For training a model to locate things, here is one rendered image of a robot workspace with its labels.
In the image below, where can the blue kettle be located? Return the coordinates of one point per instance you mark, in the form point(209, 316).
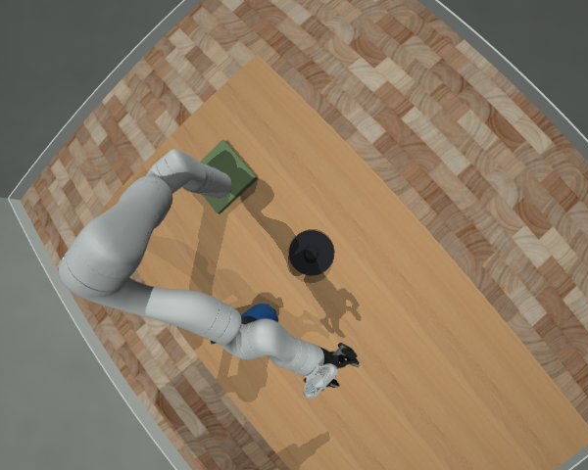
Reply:
point(259, 311)

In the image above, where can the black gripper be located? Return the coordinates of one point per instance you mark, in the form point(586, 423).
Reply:
point(338, 355)

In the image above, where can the black round disk with center stud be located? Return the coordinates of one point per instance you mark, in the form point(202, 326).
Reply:
point(311, 253)

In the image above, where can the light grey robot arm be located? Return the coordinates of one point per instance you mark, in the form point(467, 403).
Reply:
point(107, 251)

